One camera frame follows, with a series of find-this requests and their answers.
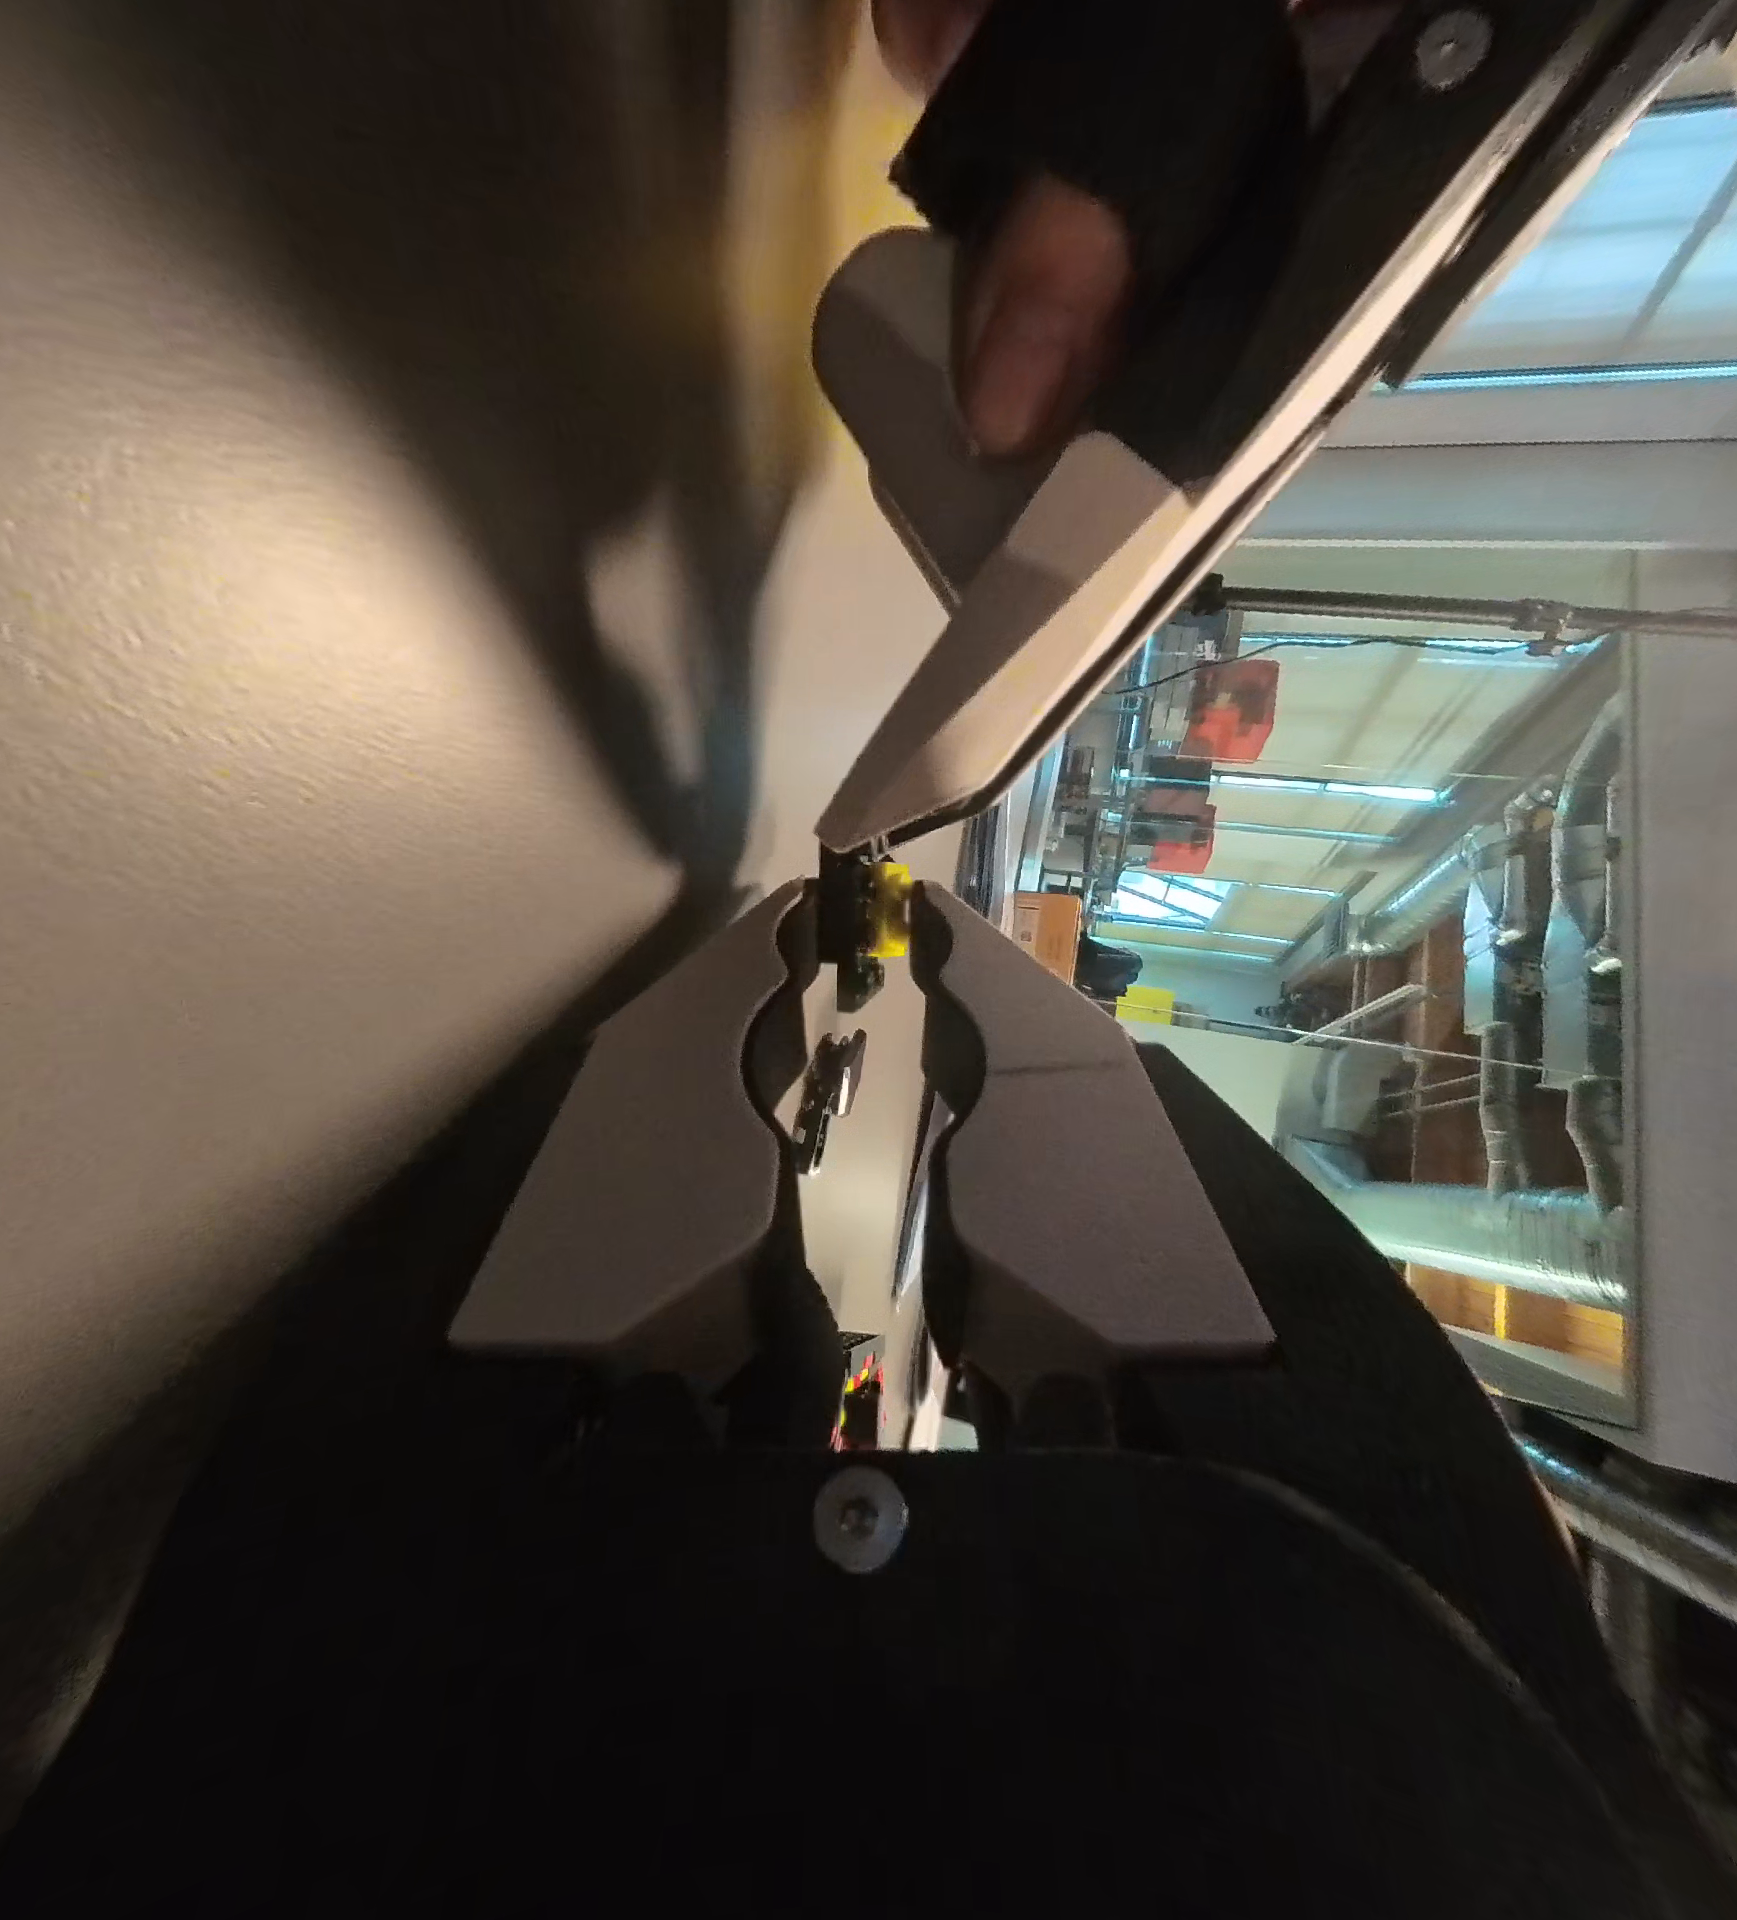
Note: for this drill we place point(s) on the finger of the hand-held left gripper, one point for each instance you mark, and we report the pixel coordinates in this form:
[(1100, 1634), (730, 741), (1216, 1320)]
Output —
[(1018, 660)]

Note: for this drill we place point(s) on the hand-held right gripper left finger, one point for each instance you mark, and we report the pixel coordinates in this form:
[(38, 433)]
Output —
[(629, 1201)]

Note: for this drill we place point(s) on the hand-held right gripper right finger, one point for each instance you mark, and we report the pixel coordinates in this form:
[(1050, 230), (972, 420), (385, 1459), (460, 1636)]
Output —
[(1094, 1201)]

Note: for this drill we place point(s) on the small yellow brick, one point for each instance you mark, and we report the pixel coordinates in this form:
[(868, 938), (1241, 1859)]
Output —
[(894, 908)]

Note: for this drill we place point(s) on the red yellow black brick model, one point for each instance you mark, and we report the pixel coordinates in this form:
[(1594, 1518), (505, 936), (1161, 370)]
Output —
[(856, 1386)]

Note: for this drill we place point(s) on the black brick block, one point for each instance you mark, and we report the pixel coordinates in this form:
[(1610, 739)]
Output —
[(844, 929)]

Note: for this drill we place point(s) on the person's left hand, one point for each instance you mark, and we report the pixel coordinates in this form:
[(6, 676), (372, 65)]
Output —
[(1042, 329)]

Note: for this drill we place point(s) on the yellow tag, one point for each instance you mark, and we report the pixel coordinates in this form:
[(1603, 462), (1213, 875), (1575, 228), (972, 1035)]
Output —
[(1145, 1008)]

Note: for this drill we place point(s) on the large paned window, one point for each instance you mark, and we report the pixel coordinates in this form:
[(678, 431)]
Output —
[(1603, 239)]

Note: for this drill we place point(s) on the large red black case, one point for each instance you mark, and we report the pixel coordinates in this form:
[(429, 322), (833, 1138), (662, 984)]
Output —
[(1231, 712)]

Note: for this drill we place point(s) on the black clip brick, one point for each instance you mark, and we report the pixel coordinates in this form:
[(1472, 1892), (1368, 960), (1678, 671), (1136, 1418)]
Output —
[(830, 1096)]

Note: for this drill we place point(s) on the black office chair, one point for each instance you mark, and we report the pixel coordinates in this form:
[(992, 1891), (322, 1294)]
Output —
[(1113, 971)]

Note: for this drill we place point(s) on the small red black case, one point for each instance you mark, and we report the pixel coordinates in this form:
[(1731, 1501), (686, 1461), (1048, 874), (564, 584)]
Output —
[(1180, 838)]

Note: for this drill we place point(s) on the black upright stand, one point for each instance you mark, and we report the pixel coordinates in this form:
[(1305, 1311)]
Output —
[(1409, 609)]

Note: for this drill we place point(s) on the silver spiral ventilation duct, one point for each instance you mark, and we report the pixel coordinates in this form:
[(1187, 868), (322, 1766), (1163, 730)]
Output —
[(1482, 1231)]

